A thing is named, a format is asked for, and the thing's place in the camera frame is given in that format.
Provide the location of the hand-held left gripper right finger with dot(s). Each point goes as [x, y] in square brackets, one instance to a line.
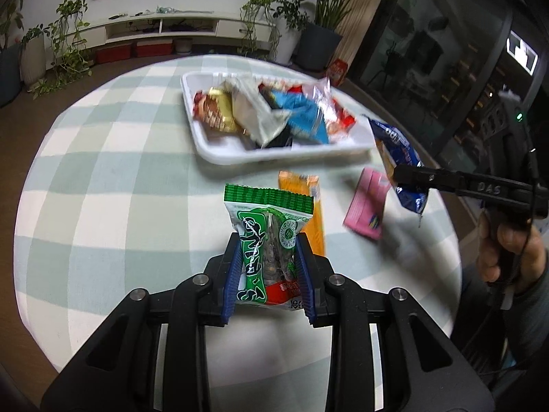
[304, 274]

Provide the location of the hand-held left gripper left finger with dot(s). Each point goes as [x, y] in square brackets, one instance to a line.
[233, 274]

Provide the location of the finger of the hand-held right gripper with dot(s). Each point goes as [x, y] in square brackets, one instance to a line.
[429, 178]

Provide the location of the dark blue snack packet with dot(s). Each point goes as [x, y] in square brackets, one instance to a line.
[394, 146]

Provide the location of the orange snack packet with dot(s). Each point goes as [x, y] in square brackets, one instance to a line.
[315, 227]

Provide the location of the green snack packet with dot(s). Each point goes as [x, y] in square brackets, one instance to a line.
[257, 231]

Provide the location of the white plastic tray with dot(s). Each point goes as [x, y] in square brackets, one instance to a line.
[223, 152]

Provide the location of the light blue snack packet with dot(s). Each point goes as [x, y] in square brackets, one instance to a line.
[304, 120]

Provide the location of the white snack packet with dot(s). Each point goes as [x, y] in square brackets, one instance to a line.
[253, 111]

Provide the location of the gold snack packet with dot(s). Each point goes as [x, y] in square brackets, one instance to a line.
[225, 107]

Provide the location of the person's right forearm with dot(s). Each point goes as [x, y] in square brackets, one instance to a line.
[534, 313]

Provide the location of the person's right hand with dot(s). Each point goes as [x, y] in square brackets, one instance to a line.
[532, 253]

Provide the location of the glass sliding door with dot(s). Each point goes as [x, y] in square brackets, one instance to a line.
[429, 60]

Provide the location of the red bag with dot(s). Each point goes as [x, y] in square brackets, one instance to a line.
[338, 72]

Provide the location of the checked tablecloth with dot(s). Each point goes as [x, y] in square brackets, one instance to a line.
[107, 180]

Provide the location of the large leafy plant dark pot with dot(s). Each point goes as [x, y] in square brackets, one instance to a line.
[317, 45]

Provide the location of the wooden slat panel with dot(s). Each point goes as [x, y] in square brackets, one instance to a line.
[364, 4]

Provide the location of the plant in white pot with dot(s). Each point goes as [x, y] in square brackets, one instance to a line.
[289, 38]

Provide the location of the trailing green plant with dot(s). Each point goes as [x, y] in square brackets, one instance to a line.
[255, 21]
[64, 51]

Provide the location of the red storage box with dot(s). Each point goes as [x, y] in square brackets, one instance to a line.
[154, 48]
[113, 53]

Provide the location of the white television cabinet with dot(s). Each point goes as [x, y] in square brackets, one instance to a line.
[128, 30]

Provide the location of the plant in grey pot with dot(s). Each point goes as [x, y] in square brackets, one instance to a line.
[33, 62]

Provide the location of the tall plant in dark pot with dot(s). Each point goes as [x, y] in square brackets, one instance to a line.
[8, 73]

